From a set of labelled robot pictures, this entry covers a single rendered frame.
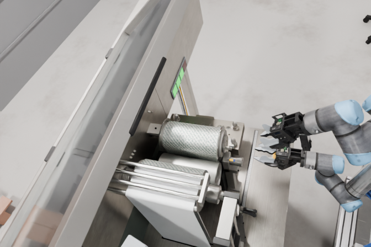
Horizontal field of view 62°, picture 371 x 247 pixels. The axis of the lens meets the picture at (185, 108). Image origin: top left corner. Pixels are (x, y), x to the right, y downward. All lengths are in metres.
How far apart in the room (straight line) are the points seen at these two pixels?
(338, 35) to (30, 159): 3.37
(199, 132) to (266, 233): 0.56
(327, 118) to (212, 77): 2.34
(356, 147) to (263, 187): 0.69
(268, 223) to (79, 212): 1.21
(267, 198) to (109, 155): 1.21
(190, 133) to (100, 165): 0.87
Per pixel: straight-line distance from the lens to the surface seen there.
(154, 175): 1.08
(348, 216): 2.33
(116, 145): 0.45
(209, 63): 3.39
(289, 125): 1.07
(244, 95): 3.05
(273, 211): 1.56
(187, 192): 1.03
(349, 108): 0.97
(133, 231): 1.47
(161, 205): 1.06
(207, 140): 1.26
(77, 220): 0.42
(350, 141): 1.01
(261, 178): 1.61
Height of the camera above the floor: 2.37
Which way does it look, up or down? 51 degrees down
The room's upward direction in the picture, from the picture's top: 17 degrees counter-clockwise
